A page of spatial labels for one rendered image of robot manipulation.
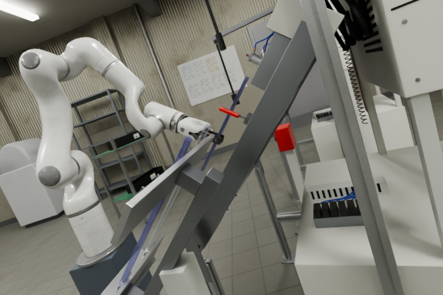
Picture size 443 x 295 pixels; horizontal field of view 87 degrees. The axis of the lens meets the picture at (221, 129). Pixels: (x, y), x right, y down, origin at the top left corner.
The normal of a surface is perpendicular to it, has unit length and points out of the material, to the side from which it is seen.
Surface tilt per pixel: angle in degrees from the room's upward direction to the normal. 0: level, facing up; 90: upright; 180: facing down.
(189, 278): 90
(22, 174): 90
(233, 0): 90
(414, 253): 0
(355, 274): 90
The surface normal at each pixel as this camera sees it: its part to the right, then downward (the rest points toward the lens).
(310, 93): -0.04, 0.15
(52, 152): 0.20, -0.39
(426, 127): -0.37, 0.26
